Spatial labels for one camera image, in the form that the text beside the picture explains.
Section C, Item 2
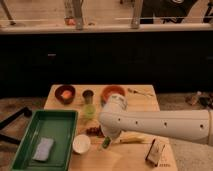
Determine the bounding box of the bunch of red grapes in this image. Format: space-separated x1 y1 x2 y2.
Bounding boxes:
86 127 103 137

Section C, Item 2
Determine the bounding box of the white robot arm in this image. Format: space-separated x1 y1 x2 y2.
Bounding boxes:
98 94 213 146

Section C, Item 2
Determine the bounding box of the orange red bowl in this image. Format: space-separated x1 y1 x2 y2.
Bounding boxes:
101 85 125 104

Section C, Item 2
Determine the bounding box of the small standing card holder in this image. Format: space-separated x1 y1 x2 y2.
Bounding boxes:
145 139 165 167

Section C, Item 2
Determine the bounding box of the yellow corn cob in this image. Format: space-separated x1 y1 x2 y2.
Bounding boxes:
116 134 145 143

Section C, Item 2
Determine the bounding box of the orange food piece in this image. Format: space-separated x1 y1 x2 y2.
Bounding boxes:
61 90 72 99

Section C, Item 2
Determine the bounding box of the light green cup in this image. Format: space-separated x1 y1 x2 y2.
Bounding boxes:
83 104 96 119

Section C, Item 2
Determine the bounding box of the green plastic tray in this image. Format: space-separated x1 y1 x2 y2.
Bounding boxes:
10 110 78 171

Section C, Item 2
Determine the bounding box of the dark metal cup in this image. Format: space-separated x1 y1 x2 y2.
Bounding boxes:
82 90 94 104

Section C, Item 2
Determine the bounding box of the black metal stand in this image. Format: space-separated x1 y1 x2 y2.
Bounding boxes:
0 106 33 146

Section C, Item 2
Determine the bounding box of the small white bowl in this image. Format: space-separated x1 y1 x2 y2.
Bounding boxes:
72 134 91 154

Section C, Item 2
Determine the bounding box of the dark brown bowl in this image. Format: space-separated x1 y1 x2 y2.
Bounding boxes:
55 85 76 104

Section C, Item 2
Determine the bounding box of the grey sponge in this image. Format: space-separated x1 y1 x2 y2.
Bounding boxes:
33 137 54 161

